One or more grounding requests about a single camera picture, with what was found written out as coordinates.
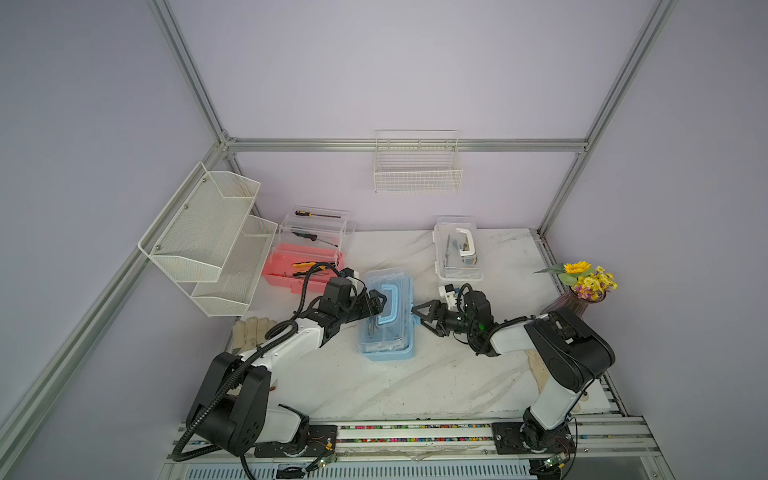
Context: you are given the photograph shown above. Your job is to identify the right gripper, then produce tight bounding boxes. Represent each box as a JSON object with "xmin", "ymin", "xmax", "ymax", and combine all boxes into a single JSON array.
[{"xmin": 412, "ymin": 300, "xmax": 476, "ymax": 335}]

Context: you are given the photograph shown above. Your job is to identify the blue toolbox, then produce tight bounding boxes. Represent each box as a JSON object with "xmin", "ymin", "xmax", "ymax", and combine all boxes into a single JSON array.
[{"xmin": 358, "ymin": 268, "xmax": 415, "ymax": 362}]

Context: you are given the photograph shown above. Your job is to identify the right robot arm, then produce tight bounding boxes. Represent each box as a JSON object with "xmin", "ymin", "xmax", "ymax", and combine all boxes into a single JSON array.
[{"xmin": 411, "ymin": 284, "xmax": 616, "ymax": 457}]

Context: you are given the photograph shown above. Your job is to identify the white wire wall basket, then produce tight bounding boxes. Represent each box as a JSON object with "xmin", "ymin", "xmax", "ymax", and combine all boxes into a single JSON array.
[{"xmin": 373, "ymin": 129, "xmax": 463, "ymax": 194}]

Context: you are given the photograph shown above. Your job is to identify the screwdriver in pink lid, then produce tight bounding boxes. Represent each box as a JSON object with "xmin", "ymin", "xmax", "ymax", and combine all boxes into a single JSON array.
[{"xmin": 294, "ymin": 210, "xmax": 343, "ymax": 219}]

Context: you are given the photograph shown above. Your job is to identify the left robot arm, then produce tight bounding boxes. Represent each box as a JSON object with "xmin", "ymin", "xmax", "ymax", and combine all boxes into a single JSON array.
[{"xmin": 170, "ymin": 262, "xmax": 388, "ymax": 462}]

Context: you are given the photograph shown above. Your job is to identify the right beige work glove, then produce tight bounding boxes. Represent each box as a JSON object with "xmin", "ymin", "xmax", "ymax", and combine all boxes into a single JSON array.
[{"xmin": 527, "ymin": 350, "xmax": 592, "ymax": 415}]

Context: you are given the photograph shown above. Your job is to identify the pink toolbox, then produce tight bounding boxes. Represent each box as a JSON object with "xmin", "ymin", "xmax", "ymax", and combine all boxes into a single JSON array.
[{"xmin": 262, "ymin": 205, "xmax": 352, "ymax": 294}]

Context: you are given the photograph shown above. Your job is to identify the white mesh shelf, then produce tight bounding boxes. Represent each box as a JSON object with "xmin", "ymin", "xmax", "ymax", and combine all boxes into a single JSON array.
[
  {"xmin": 138, "ymin": 163, "xmax": 260, "ymax": 283},
  {"xmin": 191, "ymin": 215, "xmax": 278, "ymax": 317}
]

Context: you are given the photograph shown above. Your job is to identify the white clear toolbox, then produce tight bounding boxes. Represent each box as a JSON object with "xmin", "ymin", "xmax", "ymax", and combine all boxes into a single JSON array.
[{"xmin": 432, "ymin": 216, "xmax": 484, "ymax": 283}]

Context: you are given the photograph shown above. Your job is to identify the left beige work glove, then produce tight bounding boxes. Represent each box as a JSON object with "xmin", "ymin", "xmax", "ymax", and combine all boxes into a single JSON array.
[{"xmin": 227, "ymin": 317, "xmax": 277, "ymax": 357}]

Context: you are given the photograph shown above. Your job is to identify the lower white mesh shelf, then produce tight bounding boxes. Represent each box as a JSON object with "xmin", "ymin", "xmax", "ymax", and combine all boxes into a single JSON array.
[{"xmin": 191, "ymin": 215, "xmax": 278, "ymax": 317}]

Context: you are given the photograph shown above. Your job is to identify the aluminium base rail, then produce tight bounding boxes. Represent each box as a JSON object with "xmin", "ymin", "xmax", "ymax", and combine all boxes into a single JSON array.
[{"xmin": 164, "ymin": 415, "xmax": 661, "ymax": 464}]

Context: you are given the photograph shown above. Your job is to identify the flower vase bouquet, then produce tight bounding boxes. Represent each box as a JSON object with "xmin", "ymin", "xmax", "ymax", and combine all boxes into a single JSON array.
[{"xmin": 537, "ymin": 261, "xmax": 618, "ymax": 317}]

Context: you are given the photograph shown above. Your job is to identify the yellow pliers in pink box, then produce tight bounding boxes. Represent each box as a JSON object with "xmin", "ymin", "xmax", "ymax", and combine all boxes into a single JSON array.
[{"xmin": 291, "ymin": 261, "xmax": 317, "ymax": 269}]

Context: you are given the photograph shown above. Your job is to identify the beige work glove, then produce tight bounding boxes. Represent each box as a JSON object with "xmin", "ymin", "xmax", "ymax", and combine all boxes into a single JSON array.
[
  {"xmin": 227, "ymin": 317, "xmax": 277, "ymax": 357},
  {"xmin": 527, "ymin": 350, "xmax": 592, "ymax": 415}
]

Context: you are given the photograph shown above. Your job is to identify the upper white mesh shelf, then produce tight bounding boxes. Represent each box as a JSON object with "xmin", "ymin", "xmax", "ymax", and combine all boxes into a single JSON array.
[{"xmin": 138, "ymin": 163, "xmax": 260, "ymax": 283}]

